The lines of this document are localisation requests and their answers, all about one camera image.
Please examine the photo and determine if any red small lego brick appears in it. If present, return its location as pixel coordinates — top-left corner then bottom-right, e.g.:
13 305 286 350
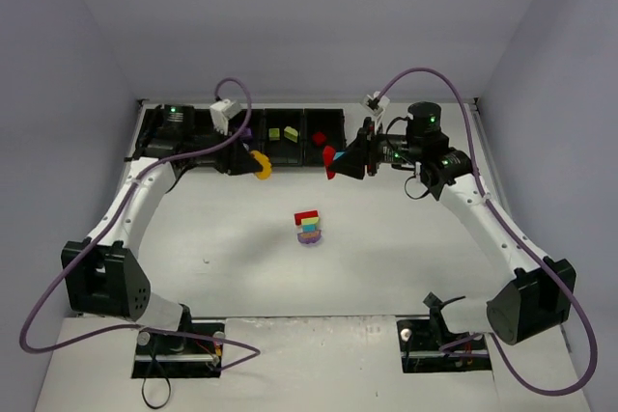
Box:
311 131 327 147

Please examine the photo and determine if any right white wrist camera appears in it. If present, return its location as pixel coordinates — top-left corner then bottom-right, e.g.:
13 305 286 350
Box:
361 92 390 129

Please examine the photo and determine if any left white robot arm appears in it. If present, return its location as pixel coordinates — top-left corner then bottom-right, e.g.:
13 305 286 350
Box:
61 105 230 331

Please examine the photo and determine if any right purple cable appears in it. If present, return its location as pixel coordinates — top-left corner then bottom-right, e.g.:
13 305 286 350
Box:
379 67 601 397

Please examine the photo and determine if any purple cable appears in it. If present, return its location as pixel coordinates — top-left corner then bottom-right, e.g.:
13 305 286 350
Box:
379 67 601 397
18 76 262 374

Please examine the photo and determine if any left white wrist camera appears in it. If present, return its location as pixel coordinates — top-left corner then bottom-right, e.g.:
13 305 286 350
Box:
209 99 241 135

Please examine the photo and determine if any red long lego brick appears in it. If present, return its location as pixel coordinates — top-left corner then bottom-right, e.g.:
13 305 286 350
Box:
294 209 320 228

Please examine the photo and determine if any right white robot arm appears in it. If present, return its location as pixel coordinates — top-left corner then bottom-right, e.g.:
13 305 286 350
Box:
323 101 576 345

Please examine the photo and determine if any yellow green lego brick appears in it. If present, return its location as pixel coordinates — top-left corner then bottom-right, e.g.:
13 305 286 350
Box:
301 216 320 228

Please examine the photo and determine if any teal pink lego brick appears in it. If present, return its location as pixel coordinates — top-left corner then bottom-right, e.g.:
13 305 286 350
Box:
302 224 320 233

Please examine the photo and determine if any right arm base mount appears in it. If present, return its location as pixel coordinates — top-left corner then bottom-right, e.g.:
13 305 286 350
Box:
396 292 492 374

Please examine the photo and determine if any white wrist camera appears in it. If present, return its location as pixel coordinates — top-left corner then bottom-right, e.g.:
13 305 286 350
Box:
209 99 241 135
361 92 390 129

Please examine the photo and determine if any purple oval lego piece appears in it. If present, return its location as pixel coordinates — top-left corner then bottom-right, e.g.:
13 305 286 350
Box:
296 230 322 245

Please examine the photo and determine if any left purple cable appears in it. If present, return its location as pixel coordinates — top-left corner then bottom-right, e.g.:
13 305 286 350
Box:
18 76 262 374

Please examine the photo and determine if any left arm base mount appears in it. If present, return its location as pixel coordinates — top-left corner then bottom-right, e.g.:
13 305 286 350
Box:
131 321 225 379

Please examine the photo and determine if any lime green lego brick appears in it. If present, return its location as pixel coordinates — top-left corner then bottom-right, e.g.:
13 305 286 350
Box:
283 125 299 143

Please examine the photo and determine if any orange yellow lego brick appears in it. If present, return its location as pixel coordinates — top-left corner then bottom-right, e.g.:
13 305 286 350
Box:
250 151 272 180

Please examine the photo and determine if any green lego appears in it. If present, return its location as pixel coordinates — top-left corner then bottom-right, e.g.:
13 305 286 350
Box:
267 127 281 142

